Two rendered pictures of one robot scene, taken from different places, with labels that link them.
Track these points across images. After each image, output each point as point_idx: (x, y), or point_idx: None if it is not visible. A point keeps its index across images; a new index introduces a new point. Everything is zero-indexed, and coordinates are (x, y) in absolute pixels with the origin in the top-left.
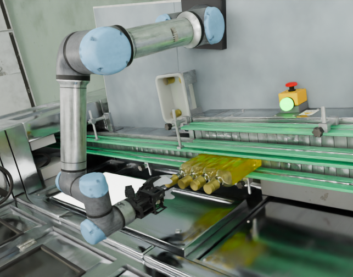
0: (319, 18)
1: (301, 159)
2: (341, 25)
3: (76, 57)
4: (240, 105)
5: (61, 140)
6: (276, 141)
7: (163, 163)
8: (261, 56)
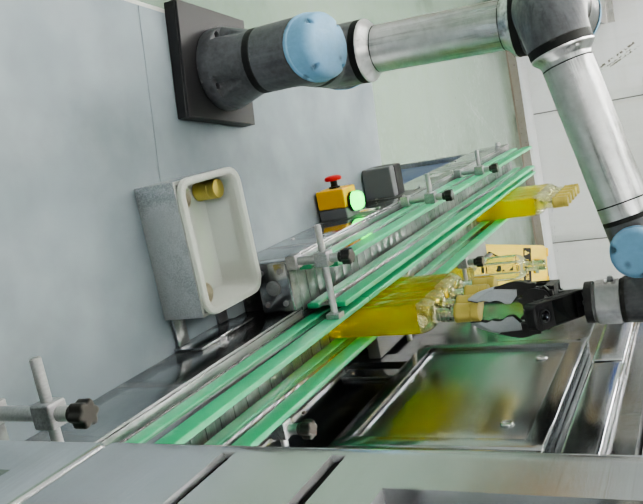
0: (319, 93)
1: (425, 249)
2: (333, 105)
3: (597, 7)
4: (272, 238)
5: (631, 152)
6: (377, 252)
7: (319, 385)
8: (283, 142)
